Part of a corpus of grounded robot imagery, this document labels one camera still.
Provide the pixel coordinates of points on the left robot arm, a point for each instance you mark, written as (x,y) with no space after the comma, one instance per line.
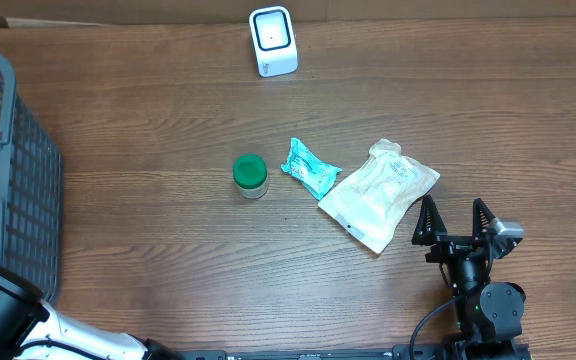
(30,328)

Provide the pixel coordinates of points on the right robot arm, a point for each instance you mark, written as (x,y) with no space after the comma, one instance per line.
(488,313)

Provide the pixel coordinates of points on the white barcode scanner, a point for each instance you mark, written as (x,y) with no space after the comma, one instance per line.
(274,41)

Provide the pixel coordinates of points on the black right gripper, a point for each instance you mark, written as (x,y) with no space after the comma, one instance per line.
(448,245)

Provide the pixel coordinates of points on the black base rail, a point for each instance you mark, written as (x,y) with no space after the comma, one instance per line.
(397,352)

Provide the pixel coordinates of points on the grey plastic basket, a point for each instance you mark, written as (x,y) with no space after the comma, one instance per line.
(31,166)

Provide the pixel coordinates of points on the beige plastic pouch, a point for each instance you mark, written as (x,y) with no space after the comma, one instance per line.
(370,202)

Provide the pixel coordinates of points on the green lid jar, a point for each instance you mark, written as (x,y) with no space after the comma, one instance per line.
(250,175)

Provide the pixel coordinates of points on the teal tissue pack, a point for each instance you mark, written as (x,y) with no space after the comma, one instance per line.
(315,175)

